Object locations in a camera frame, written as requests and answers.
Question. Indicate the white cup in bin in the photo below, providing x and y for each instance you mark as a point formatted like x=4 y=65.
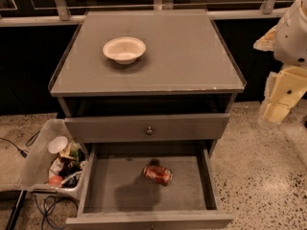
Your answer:
x=58 y=144

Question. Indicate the brass drawer knob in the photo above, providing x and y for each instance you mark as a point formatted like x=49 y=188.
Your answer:
x=149 y=131

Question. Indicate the open grey middle drawer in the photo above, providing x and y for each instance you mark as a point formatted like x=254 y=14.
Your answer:
x=117 y=196

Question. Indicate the red coke can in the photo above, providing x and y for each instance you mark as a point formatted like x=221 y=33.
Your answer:
x=158 y=174

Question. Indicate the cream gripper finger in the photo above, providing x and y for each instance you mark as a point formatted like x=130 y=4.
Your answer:
x=271 y=115

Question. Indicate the grey metal railing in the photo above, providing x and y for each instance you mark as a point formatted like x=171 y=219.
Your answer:
x=52 y=12

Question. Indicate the grey drawer cabinet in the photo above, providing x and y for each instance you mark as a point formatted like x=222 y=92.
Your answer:
x=186 y=69

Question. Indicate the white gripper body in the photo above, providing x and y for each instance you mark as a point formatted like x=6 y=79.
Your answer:
x=292 y=38

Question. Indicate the red apple in bin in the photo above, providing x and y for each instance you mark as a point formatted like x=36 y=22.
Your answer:
x=56 y=181

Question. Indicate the closed grey top drawer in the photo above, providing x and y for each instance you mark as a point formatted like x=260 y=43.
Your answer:
x=133 y=128

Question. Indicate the clear plastic storage bin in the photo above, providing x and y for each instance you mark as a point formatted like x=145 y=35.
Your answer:
x=35 y=171

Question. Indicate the white paper bowl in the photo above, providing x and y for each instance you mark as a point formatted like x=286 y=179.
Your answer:
x=124 y=50

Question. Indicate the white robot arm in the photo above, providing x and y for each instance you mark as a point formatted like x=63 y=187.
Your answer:
x=288 y=42

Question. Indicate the green snack bag in bin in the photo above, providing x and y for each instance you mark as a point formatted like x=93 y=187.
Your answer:
x=74 y=150

